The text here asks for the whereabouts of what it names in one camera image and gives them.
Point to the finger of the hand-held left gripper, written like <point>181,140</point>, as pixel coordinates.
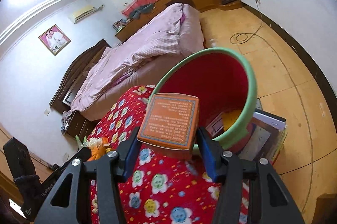
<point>77,154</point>

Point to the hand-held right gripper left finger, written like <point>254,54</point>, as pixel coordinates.
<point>130,155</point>

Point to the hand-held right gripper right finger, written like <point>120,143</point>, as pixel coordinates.
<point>210,155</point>

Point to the green snack pack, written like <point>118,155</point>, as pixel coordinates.
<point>81,141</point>

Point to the orange plastic bag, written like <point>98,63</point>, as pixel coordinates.
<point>96,153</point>

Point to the orange cardboard box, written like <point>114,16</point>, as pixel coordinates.
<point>168,118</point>

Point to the red bin with green rim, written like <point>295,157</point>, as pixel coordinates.
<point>210,76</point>

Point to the dark wooden nightstand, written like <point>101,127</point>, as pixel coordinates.
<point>79,125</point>

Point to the pink cloth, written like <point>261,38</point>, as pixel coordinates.
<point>67,118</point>

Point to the red smiley flower blanket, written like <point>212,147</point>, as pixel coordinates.
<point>158,187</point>

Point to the grey cover book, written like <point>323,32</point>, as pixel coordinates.
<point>271,120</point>

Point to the wooden bed with headboard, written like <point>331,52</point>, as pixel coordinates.
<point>79,68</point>

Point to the pink duvet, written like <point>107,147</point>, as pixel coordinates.
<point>137,55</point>

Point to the framed wedding photo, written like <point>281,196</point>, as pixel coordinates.
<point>54,40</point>

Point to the small picture frames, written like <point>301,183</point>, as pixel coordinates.
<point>121,25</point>

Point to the grey clothes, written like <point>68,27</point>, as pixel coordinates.
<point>142,11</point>

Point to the black flat device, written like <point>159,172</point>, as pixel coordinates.
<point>229,0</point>

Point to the black wall charger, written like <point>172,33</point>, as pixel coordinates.
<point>54,167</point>

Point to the white light switch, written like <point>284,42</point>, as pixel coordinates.
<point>46,111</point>

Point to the wall air conditioner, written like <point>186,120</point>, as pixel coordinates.
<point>83,13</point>

